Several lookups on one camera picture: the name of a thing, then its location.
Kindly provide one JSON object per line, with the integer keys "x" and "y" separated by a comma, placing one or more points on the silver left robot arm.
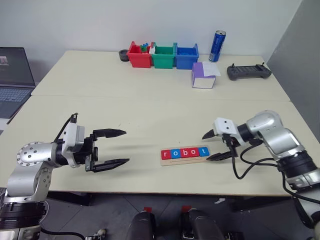
{"x": 32, "y": 155}

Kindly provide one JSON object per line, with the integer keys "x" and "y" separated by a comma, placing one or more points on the red letter o block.
{"x": 194, "y": 152}

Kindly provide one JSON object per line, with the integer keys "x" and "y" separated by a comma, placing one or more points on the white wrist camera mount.
{"x": 225, "y": 126}
{"x": 71, "y": 137}

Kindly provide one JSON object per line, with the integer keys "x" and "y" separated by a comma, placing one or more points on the red plastic bin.
{"x": 138, "y": 60}

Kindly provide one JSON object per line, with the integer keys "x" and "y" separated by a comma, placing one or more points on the red letter b block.
{"x": 185, "y": 153}

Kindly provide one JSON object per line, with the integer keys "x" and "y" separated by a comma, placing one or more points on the blue plastic bin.
{"x": 186, "y": 62}

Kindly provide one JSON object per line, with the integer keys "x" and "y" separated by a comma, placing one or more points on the red tag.
{"x": 147, "y": 209}
{"x": 186, "y": 208}

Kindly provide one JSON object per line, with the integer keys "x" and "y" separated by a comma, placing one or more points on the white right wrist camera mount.
{"x": 225, "y": 126}

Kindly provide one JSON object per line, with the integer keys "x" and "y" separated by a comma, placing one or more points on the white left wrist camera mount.
{"x": 71, "y": 137}

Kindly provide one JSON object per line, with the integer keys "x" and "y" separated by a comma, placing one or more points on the dark grey laptop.
{"x": 12, "y": 85}

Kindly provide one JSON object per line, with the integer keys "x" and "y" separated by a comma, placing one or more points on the wooden letter tray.
{"x": 182, "y": 162}

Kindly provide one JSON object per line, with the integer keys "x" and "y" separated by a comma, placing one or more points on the dark grey round dish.
{"x": 123, "y": 55}

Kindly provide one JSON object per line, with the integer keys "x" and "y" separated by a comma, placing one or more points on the blue letter o block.
{"x": 175, "y": 154}

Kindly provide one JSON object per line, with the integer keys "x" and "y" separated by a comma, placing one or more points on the blue letter t block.
{"x": 203, "y": 151}

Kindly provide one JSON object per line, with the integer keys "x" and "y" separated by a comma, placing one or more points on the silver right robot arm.
{"x": 270, "y": 127}

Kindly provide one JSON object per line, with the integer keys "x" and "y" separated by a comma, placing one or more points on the green plastic bin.
{"x": 162, "y": 61}

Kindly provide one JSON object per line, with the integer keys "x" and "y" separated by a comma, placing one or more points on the small coloured toy bricks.
{"x": 144, "y": 48}

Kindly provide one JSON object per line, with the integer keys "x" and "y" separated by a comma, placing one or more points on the red letter r block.
{"x": 166, "y": 154}

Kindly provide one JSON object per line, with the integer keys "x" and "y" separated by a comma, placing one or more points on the dark rounded shape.
{"x": 202, "y": 225}
{"x": 140, "y": 226}

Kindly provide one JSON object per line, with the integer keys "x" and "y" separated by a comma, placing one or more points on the white paper scrap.
{"x": 220, "y": 200}

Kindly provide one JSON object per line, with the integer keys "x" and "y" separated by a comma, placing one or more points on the grey handheld controller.
{"x": 247, "y": 72}

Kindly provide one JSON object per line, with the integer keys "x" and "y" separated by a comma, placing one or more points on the purple and white box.
{"x": 198, "y": 75}

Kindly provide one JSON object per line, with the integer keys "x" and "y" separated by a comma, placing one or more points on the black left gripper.
{"x": 90, "y": 152}

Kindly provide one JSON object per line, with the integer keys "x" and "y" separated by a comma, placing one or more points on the blue drink can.
{"x": 216, "y": 46}

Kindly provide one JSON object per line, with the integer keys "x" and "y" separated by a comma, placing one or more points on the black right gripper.
{"x": 231, "y": 142}

